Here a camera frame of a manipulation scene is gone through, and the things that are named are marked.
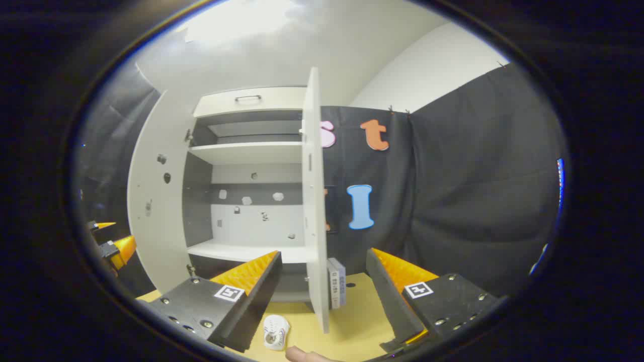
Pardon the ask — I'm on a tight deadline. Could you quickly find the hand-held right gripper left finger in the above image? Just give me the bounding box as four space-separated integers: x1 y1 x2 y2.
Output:
146 250 283 353

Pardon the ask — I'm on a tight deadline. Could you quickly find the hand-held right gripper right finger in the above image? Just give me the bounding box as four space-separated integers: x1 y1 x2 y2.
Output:
365 247 506 353

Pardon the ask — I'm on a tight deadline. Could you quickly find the white striped shoe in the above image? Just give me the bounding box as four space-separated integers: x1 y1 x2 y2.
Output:
263 315 291 351

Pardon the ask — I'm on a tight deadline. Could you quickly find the white shoe cabinet door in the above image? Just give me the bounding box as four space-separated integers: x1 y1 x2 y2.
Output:
301 67 330 333
127 90 212 295

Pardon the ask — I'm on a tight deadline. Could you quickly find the white shoe cabinet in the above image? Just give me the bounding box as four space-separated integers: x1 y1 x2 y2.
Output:
184 86 323 302

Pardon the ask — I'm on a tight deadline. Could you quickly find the blue-grey book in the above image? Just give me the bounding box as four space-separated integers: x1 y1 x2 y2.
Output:
335 257 347 307

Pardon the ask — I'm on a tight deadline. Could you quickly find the white book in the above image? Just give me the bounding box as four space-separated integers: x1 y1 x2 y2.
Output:
327 258 338 310

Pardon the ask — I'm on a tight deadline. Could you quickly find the black backdrop cloth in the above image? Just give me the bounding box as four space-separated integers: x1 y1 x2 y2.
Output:
75 60 567 300

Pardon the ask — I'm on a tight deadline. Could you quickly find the ceiling light panel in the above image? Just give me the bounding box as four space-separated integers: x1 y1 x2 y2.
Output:
176 0 302 46

